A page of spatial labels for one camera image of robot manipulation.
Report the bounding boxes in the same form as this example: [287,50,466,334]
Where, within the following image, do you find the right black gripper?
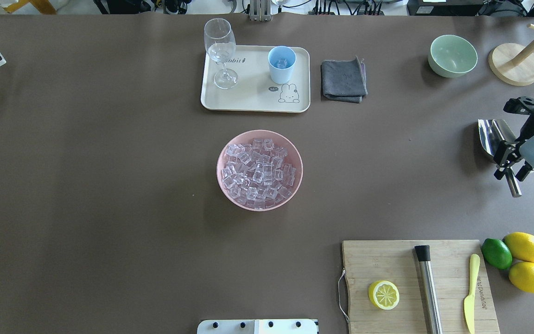
[493,141,534,182]

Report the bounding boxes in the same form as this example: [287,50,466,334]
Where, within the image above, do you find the metal ice scoop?
[477,120,522,198]

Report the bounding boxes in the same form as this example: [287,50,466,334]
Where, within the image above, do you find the pink bowl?
[216,130,304,212]

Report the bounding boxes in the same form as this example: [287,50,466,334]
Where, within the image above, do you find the wooden cup tree stand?
[488,23,534,86]

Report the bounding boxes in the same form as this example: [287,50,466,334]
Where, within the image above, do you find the light blue cup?
[267,46,297,84]

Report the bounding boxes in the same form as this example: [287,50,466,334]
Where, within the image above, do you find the clear ice cubes pile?
[221,137,297,209]

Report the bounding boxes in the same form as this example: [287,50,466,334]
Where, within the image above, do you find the yellow lemon upper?
[503,231,534,263]

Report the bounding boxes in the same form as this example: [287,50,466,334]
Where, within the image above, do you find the yellow lemon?
[503,231,534,263]
[509,262,534,293]

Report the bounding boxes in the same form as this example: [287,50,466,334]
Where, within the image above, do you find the green lime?
[481,238,513,270]

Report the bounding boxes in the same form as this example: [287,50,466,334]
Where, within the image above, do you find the green bowl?
[427,35,477,78]

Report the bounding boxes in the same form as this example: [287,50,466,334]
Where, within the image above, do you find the yellow lemon lower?
[509,262,534,293]

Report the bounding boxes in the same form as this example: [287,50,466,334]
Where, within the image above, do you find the steel muddler black tip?
[414,245,443,334]

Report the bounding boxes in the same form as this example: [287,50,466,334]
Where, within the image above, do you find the yellow plastic knife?
[463,254,480,334]

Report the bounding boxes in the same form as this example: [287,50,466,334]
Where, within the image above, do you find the bamboo cutting board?
[342,240,482,334]

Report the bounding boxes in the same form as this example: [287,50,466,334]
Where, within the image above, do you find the grey folded cloth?
[321,57,368,103]

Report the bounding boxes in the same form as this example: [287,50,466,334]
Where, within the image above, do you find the half lemon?
[368,280,400,310]

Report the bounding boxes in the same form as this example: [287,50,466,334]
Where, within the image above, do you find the beige serving tray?
[200,45,311,113]

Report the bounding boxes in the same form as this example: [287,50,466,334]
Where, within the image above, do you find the clear wine glass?
[204,18,239,90]

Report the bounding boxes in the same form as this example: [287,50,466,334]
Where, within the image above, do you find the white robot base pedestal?
[197,318,319,334]

